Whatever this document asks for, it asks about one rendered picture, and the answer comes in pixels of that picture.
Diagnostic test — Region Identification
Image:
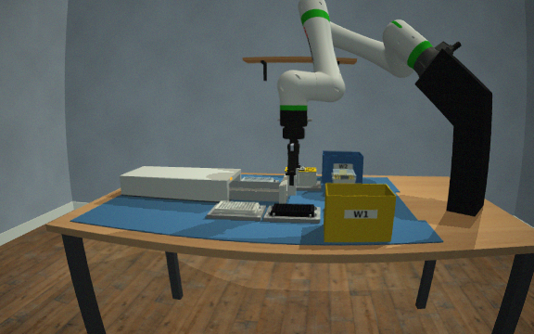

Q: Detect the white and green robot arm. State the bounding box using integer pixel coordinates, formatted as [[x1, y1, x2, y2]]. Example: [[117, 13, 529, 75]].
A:
[[277, 0, 461, 129]]

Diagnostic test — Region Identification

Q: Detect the olive yellow open bin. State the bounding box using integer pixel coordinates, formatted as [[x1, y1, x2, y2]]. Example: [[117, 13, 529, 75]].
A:
[[324, 183, 396, 242]]

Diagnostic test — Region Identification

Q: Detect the blue flat mat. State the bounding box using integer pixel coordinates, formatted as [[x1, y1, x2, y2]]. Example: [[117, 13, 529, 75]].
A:
[[70, 176, 444, 246]]

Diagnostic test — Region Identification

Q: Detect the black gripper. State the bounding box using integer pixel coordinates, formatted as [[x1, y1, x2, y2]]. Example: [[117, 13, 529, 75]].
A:
[[283, 128, 305, 196]]

